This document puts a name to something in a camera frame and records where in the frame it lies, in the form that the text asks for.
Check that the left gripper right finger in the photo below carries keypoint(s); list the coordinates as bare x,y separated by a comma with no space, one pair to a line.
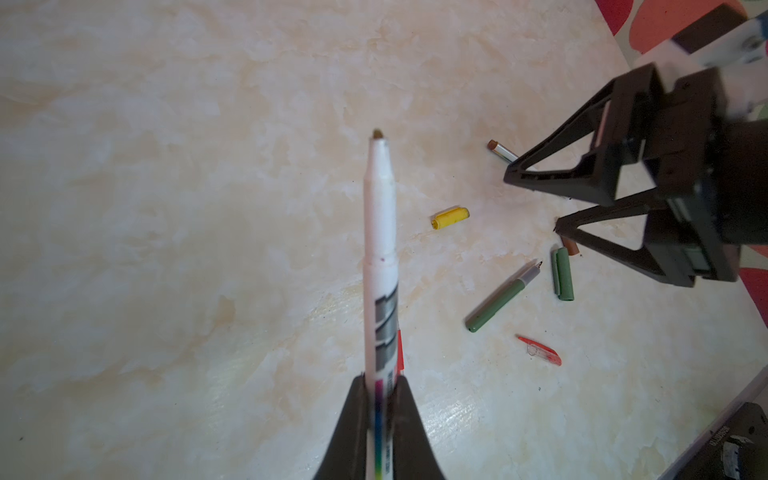
413,457

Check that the red gel pen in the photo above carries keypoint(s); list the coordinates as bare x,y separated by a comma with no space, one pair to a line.
400,354

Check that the white pen yellow end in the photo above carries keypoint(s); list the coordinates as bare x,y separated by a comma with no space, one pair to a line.
380,304

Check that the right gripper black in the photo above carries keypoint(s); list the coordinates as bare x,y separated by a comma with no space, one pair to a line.
714,174

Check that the brown pen cap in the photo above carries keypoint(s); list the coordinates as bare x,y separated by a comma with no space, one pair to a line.
571,246

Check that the green pen cap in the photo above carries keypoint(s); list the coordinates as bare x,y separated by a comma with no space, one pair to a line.
562,277

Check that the yellow pen cap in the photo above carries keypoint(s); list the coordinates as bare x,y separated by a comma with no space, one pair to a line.
449,217

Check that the white pen brown end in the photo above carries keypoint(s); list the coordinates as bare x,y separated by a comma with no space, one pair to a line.
501,151

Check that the green pen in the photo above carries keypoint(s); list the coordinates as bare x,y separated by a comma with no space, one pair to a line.
502,295

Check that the clear red pen cap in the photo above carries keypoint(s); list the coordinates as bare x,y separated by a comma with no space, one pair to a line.
537,349

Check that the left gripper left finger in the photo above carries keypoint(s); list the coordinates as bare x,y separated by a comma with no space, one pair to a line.
346,455

